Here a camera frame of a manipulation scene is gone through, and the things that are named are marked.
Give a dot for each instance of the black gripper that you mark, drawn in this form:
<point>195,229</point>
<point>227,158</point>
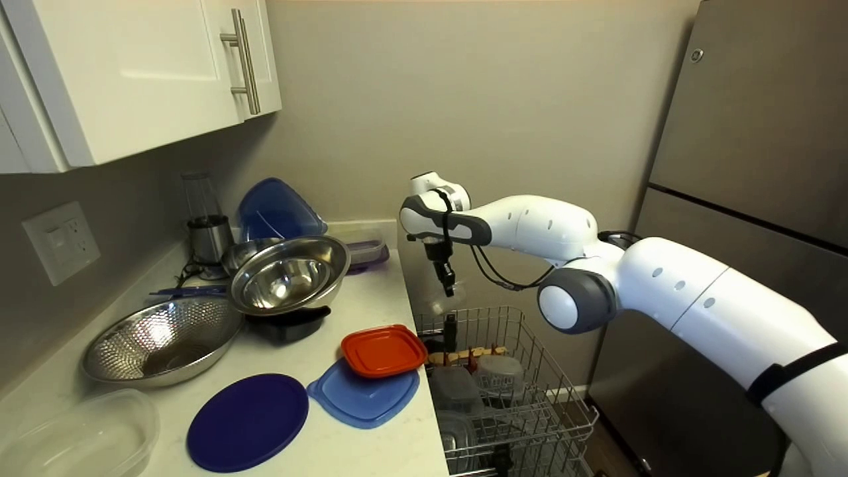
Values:
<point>442,258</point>

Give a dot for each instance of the shiny steel mixing bowl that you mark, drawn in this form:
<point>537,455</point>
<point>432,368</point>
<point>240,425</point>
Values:
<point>287,279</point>

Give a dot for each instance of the large steel mixing bowl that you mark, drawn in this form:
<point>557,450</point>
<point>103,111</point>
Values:
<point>163,341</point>

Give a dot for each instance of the wooden utensil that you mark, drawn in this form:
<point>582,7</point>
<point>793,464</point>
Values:
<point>466,356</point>

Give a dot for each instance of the container with purple lid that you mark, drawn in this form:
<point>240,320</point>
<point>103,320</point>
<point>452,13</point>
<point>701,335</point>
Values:
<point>368,256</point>

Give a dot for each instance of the red square lid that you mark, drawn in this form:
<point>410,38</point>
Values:
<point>383,352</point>

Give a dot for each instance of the clear plastic container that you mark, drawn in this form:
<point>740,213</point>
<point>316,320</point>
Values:
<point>459,431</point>
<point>454,392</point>

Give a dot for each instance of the light blue square lid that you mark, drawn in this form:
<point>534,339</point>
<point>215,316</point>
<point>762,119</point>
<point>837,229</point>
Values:
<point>361,400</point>

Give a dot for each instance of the large blue plastic lid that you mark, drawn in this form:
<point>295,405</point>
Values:
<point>273,213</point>

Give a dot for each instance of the dark blue round lid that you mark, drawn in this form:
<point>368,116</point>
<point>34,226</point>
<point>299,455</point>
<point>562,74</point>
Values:
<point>248,422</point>

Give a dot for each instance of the glass jar steel base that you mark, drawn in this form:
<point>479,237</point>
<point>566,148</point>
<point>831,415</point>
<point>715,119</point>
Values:
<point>209,237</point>

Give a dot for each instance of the blue plastic utensil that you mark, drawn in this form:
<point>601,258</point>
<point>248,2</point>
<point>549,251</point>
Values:
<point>187,292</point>

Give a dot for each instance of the grey refrigerator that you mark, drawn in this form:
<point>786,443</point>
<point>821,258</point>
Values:
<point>760,88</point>

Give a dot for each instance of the clear glass dish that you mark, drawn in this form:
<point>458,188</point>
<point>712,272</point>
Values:
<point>76,442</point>

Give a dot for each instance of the white wall cabinet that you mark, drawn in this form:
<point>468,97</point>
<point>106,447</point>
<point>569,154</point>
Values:
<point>133,71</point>

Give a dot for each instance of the white wall outlet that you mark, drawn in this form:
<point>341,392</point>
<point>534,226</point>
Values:
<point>59,242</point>

